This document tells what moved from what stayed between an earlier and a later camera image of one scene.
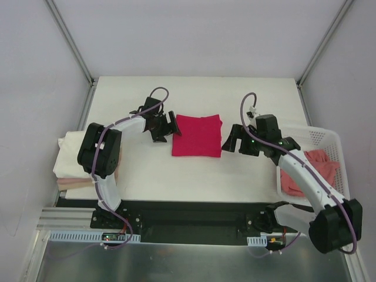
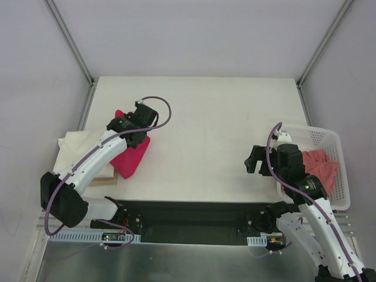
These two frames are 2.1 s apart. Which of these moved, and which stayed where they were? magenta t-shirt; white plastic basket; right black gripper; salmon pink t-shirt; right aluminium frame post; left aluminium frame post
Moved: magenta t-shirt; right black gripper
Stayed: left aluminium frame post; salmon pink t-shirt; right aluminium frame post; white plastic basket
